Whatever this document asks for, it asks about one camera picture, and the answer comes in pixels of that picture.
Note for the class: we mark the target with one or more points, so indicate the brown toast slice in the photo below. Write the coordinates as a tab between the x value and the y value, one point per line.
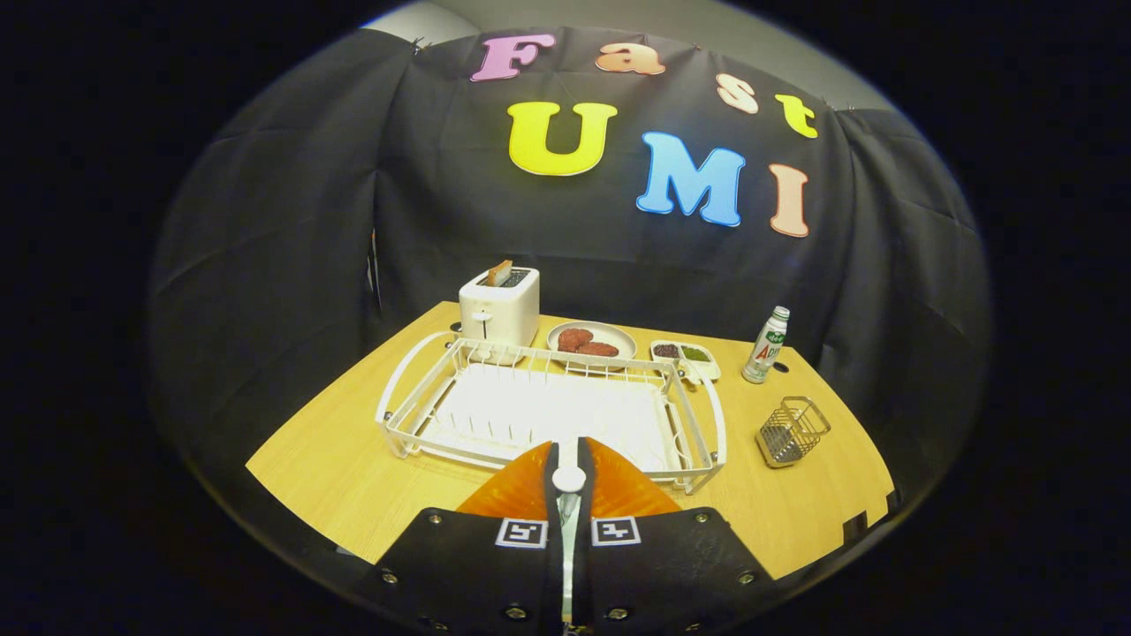
499	272

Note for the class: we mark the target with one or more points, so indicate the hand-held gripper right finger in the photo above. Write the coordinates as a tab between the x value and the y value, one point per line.
671	574

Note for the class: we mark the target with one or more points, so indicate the white toaster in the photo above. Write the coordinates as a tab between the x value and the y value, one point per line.
504	314

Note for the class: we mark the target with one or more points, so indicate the round beige food plate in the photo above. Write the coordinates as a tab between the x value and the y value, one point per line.
620	336

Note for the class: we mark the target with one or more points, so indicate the reddish brown meat patty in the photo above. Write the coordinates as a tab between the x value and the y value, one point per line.
574	338
599	349

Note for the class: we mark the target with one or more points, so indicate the white green-label drink bottle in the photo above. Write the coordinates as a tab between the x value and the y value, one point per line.
762	353

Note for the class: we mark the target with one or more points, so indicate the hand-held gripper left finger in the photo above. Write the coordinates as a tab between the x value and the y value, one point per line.
468	574

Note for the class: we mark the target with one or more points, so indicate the black backdrop cloth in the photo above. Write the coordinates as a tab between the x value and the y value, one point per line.
265	265

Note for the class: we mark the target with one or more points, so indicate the white compartment snack tray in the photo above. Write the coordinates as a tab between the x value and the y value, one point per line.
707	369

